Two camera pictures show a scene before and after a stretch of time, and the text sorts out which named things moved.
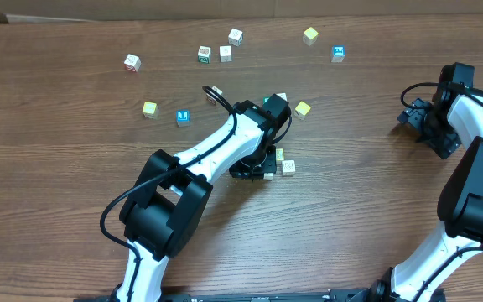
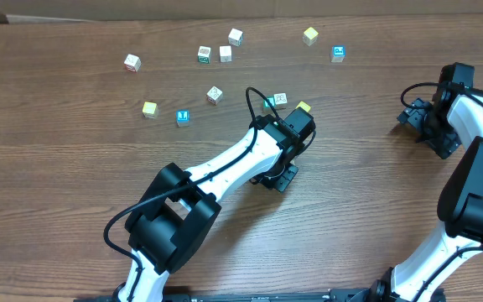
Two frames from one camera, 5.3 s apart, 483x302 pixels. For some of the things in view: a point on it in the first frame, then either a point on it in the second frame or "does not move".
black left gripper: (251, 171) → (281, 180)
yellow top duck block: (303, 107) does not move
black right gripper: (414, 116) does not move
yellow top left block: (151, 110) does not move
